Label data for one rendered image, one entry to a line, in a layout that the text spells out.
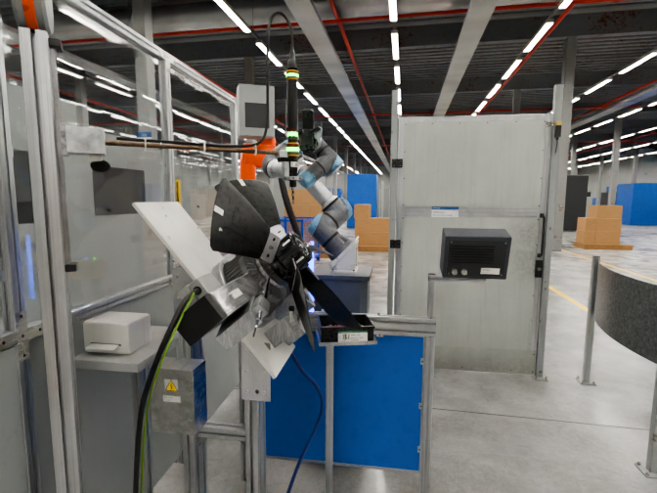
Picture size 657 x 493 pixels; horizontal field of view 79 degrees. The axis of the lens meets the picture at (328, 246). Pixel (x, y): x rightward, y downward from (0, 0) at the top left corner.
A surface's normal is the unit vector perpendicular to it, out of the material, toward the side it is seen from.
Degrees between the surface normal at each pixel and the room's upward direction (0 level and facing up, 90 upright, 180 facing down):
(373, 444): 90
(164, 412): 90
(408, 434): 90
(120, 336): 90
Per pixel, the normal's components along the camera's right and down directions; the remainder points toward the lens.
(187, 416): -0.14, 0.11
